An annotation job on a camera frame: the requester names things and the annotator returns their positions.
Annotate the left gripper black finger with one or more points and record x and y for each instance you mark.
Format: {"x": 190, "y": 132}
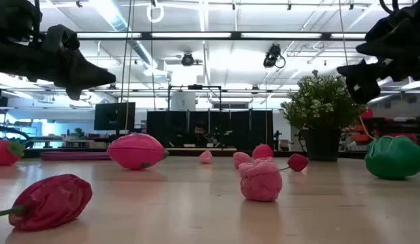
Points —
{"x": 74, "y": 94}
{"x": 95, "y": 77}

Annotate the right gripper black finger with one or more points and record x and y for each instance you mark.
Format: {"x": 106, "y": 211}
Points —
{"x": 355, "y": 70}
{"x": 362, "y": 91}

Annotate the green toy vegetable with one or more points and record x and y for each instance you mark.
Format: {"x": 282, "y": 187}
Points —
{"x": 394, "y": 157}

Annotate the large pink-red oval toy produce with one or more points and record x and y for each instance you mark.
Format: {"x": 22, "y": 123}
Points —
{"x": 135, "y": 152}

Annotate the red toy strawberry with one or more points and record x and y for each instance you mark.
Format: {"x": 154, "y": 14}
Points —
{"x": 3, "y": 154}

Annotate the small red toy cherry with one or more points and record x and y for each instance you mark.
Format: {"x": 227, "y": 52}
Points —
{"x": 298, "y": 162}

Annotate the red round toy fruit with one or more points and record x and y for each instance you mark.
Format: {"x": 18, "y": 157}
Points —
{"x": 262, "y": 151}

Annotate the small pink toy produce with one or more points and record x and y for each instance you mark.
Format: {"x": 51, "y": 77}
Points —
{"x": 205, "y": 157}
{"x": 240, "y": 157}

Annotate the pink lumpy toy vegetable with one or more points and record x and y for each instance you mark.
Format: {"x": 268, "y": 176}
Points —
{"x": 261, "y": 183}

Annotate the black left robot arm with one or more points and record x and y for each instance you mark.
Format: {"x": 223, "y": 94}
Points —
{"x": 13, "y": 17}

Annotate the potted green plant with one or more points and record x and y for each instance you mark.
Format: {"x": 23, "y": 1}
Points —
{"x": 321, "y": 101}

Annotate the black monitor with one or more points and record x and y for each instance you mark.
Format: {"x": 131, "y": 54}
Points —
{"x": 114, "y": 116}

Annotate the red equipment behind table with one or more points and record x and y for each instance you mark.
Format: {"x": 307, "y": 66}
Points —
{"x": 399, "y": 130}

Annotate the purple rectangular block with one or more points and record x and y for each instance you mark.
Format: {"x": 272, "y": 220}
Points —
{"x": 74, "y": 156}

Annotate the white cylindrical tank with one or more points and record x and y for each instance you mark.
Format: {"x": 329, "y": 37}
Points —
{"x": 183, "y": 101}

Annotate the red toy chili pepper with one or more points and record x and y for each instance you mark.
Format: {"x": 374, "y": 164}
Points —
{"x": 51, "y": 203}

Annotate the person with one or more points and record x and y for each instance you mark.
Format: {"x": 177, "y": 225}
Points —
{"x": 200, "y": 133}

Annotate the black partition panels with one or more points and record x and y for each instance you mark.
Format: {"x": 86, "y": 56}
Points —
{"x": 237, "y": 128}

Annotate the silver ventilation duct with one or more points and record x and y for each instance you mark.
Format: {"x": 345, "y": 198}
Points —
{"x": 142, "y": 51}

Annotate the black metal stand frame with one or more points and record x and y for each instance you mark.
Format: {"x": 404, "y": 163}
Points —
{"x": 194, "y": 87}

